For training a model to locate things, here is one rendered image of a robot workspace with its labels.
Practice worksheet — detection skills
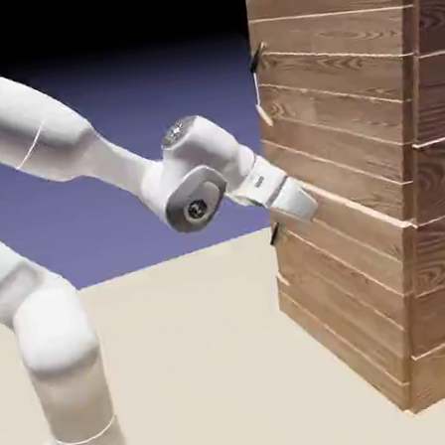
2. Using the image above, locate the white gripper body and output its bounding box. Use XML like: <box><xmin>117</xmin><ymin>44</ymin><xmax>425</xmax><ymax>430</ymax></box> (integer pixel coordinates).
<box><xmin>263</xmin><ymin>173</ymin><xmax>322</xmax><ymax>229</ymax></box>

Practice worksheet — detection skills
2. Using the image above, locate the curved metal door handle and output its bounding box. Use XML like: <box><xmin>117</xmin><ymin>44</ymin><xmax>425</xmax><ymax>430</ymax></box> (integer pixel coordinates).
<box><xmin>244</xmin><ymin>41</ymin><xmax>279</xmax><ymax>129</ymax></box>
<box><xmin>266</xmin><ymin>220</ymin><xmax>292</xmax><ymax>288</ymax></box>

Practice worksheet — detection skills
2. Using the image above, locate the wooden cabinet door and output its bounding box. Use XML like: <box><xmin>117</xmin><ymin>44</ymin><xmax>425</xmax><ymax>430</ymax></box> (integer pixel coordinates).
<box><xmin>239</xmin><ymin>0</ymin><xmax>445</xmax><ymax>248</ymax></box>
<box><xmin>259</xmin><ymin>162</ymin><xmax>443</xmax><ymax>430</ymax></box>

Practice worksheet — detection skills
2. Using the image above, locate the wooden plank cabinet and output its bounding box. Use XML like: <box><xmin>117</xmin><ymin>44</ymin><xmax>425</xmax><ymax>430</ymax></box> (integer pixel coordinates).
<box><xmin>231</xmin><ymin>0</ymin><xmax>445</xmax><ymax>433</ymax></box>

